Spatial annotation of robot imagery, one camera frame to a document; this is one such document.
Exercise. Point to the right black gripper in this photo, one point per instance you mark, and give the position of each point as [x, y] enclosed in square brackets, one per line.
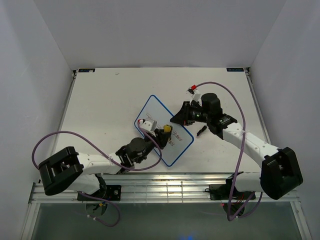
[182, 117]

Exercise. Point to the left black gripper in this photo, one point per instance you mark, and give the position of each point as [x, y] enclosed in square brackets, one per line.
[161, 138]

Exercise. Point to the yellow whiteboard eraser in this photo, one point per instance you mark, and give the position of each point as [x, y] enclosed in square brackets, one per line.
[167, 128]

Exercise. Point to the blue framed whiteboard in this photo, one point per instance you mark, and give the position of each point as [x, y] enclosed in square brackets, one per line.
[181, 138]

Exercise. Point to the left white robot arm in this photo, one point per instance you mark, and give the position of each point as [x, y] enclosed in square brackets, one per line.
[68, 169]

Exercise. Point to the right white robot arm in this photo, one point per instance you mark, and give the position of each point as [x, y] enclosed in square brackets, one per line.
[279, 168]

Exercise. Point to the whiteboard stand right foot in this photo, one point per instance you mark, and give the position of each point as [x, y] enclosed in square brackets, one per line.
[201, 131]

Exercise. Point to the right blue table label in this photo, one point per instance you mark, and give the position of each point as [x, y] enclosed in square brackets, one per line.
[234, 69]

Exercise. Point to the blue table label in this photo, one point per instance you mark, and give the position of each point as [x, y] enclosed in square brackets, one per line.
[234, 69]
[86, 70]

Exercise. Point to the left blue table label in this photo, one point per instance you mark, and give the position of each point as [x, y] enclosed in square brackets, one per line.
[86, 70]

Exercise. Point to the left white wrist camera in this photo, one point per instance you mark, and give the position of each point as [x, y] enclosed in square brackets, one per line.
[147, 125]

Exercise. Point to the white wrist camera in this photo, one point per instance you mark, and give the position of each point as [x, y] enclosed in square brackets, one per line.
[195, 95]
[147, 125]

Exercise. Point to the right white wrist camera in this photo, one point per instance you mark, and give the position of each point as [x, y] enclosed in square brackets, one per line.
[195, 95]

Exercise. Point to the aluminium rail frame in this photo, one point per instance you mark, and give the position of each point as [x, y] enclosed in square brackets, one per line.
[147, 188]

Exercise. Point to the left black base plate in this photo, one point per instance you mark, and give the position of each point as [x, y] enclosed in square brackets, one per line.
[108, 192]

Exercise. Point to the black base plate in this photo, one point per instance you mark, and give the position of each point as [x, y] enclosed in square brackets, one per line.
[222, 192]
[108, 192]

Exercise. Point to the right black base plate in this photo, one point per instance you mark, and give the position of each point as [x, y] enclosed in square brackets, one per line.
[222, 192]

